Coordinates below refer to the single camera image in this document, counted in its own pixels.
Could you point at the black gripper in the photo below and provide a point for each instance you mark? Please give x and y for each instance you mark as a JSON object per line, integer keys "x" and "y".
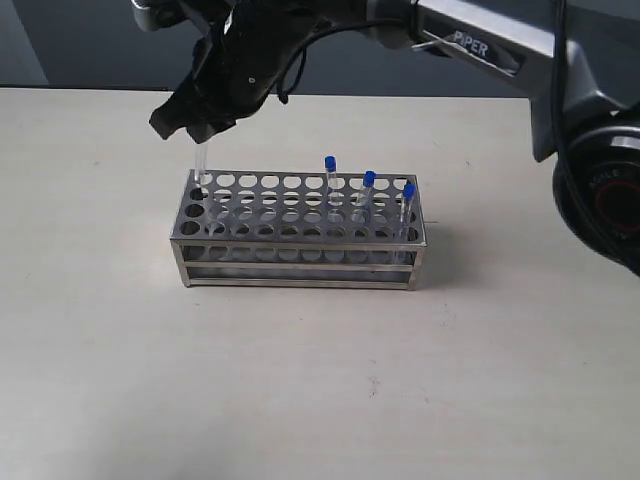
{"x": 248, "y": 54}

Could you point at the blue-capped test tube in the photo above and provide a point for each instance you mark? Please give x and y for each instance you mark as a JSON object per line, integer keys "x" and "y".
{"x": 406, "y": 206}
{"x": 364, "y": 194}
{"x": 331, "y": 180}
{"x": 200, "y": 166}

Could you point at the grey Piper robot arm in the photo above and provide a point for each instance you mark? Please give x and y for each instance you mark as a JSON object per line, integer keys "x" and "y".
{"x": 578, "y": 68}

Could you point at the stainless steel test tube rack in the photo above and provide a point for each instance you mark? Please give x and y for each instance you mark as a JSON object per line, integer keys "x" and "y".
{"x": 276, "y": 229}

